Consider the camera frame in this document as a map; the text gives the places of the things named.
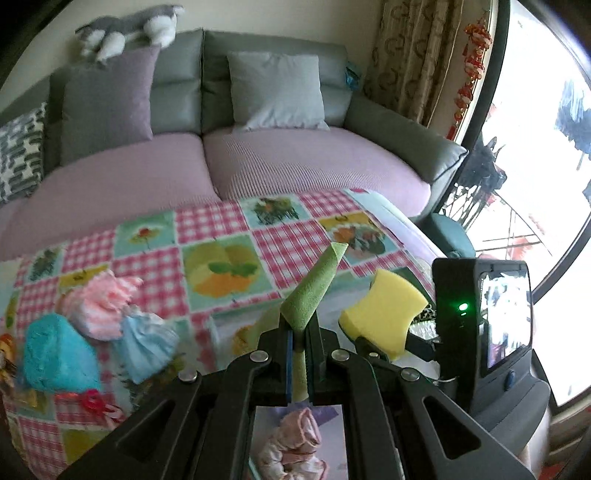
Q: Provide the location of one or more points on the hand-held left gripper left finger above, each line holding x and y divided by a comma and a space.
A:
288, 364

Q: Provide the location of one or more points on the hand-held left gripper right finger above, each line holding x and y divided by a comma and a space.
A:
318, 360

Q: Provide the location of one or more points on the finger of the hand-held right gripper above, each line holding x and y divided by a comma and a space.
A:
369, 349
422, 347

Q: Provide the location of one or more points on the yellow sponge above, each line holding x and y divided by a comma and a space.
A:
383, 314

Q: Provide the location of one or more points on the green sponge strip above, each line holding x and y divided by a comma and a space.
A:
307, 300

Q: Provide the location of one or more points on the pink cloth bundle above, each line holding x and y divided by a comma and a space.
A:
295, 443

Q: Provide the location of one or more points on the spotted foil packet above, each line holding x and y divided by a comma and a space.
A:
424, 323

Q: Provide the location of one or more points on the teal stool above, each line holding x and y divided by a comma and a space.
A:
450, 233

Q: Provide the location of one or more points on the pink checked tablecloth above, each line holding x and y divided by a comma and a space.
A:
277, 240

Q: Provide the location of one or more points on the light blue cloth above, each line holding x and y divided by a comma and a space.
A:
147, 344

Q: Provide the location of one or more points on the pink knit item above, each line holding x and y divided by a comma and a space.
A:
101, 302

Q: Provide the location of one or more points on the grey sofa with pink cover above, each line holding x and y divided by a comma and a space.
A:
277, 166

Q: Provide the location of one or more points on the red hanging decoration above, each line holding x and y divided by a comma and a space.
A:
475, 60

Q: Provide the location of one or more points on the small teal packet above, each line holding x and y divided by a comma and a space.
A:
352, 77

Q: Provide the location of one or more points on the grey pillow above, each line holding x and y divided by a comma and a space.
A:
277, 92

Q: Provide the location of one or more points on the brown patterned curtain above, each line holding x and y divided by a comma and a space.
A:
415, 55

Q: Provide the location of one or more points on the purple pillow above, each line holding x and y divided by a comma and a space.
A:
108, 106

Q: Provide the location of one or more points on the black white patterned pillow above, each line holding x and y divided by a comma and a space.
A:
21, 150

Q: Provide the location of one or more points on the grey white plush dog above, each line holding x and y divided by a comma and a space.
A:
124, 27

